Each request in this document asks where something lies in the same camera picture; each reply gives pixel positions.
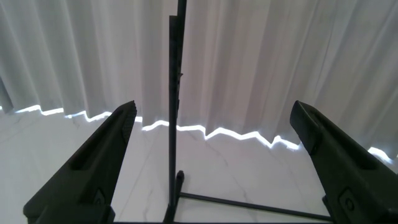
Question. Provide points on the black clothes rack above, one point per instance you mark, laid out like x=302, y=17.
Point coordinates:
x=172, y=93

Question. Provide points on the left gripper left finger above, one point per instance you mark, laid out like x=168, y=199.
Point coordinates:
x=84, y=174

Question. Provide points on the white curtain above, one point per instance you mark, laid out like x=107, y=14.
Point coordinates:
x=248, y=62

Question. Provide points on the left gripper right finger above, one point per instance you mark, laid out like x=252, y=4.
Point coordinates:
x=351, y=174

